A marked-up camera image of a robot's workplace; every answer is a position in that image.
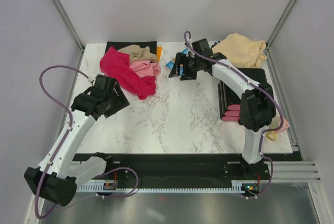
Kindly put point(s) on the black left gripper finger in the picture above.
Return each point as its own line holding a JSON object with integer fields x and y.
{"x": 114, "y": 108}
{"x": 121, "y": 98}

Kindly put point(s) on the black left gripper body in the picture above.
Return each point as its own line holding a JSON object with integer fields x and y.
{"x": 112, "y": 98}

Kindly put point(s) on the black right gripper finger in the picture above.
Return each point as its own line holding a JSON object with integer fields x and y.
{"x": 188, "y": 74}
{"x": 176, "y": 70}

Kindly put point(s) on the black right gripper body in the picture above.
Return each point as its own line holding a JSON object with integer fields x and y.
{"x": 192, "y": 62}

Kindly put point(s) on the magenta t shirt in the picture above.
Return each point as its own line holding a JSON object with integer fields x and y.
{"x": 116, "y": 64}

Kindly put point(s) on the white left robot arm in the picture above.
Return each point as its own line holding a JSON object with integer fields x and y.
{"x": 53, "y": 179}

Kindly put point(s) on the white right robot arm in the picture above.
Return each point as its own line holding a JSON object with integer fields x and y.
{"x": 257, "y": 107}

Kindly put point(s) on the blue illustrated paperback book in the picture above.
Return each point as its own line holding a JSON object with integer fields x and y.
{"x": 169, "y": 65}

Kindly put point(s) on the light pink t shirt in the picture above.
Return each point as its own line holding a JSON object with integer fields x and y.
{"x": 145, "y": 68}

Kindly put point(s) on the navy white folded cloth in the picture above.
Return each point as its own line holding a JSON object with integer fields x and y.
{"x": 215, "y": 43}

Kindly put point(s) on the beige t shirt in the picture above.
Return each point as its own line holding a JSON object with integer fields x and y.
{"x": 136, "y": 53}

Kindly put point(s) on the black notebook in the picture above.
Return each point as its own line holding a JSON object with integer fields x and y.
{"x": 119, "y": 45}

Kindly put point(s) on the cream yellow t shirt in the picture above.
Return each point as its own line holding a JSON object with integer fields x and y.
{"x": 241, "y": 51}

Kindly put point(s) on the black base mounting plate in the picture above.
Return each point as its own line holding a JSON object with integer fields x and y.
{"x": 182, "y": 170}

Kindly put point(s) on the yellow mug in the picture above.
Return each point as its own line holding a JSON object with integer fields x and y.
{"x": 271, "y": 135}

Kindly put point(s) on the pink small box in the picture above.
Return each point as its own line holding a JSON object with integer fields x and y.
{"x": 284, "y": 127}

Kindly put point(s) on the right aluminium frame post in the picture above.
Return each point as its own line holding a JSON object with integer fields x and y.
{"x": 284, "y": 16}

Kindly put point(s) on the aluminium frame post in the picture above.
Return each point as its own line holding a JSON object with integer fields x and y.
{"x": 284, "y": 16}
{"x": 68, "y": 24}

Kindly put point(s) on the left aluminium frame post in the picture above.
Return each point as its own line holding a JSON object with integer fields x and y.
{"x": 68, "y": 24}

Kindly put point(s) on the white slotted cable duct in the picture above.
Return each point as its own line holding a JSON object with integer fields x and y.
{"x": 95, "y": 186}

